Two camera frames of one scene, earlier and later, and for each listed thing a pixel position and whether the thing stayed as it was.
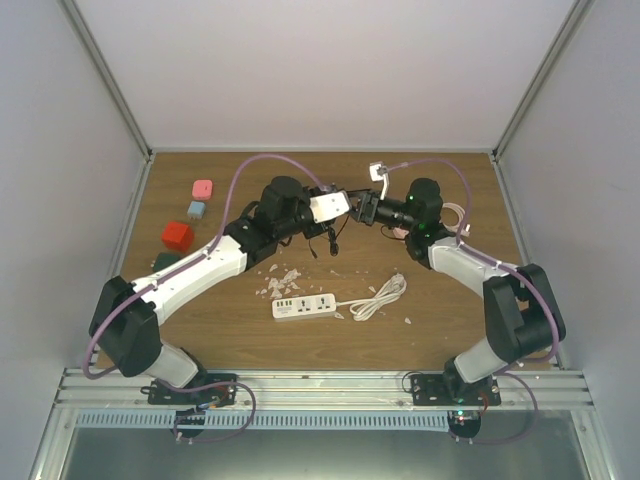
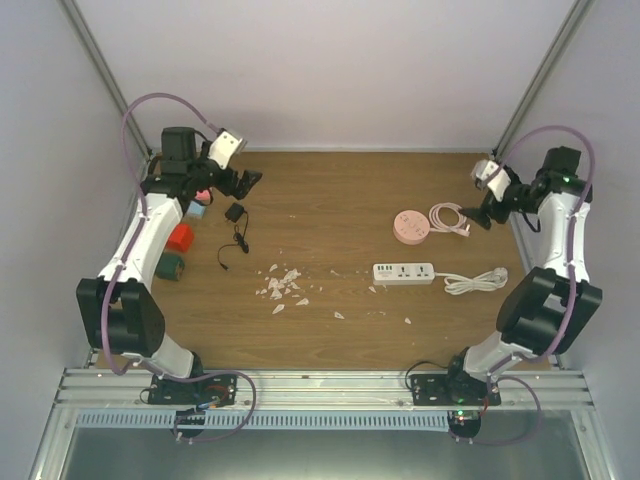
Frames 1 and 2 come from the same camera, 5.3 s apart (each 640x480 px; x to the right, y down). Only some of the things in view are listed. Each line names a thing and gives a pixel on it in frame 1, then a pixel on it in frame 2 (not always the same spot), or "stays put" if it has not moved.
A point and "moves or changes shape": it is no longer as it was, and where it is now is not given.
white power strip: (304, 307) → (403, 273)
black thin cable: (334, 248) moves or changes shape
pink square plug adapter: (202, 189) stays put
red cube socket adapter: (177, 236) stays put
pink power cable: (460, 212) stays put
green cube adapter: (164, 260) stays put
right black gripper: (368, 202) → (479, 214)
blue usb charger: (196, 209) stays put
